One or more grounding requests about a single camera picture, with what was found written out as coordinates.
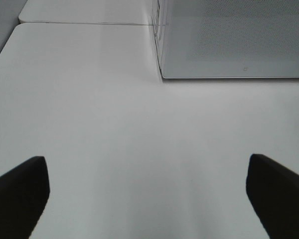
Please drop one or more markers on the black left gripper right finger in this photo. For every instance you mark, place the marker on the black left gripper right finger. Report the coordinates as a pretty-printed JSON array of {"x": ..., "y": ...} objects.
[{"x": 273, "y": 191}]

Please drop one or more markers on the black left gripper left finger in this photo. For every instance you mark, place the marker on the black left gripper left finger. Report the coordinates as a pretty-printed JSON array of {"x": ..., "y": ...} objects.
[{"x": 24, "y": 192}]

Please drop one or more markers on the white microwave door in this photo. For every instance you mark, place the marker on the white microwave door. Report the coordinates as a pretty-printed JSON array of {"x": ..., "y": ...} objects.
[{"x": 231, "y": 39}]

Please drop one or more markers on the white microwave oven body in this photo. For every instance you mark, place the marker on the white microwave oven body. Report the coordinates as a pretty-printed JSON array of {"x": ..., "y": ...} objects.
[{"x": 158, "y": 19}]

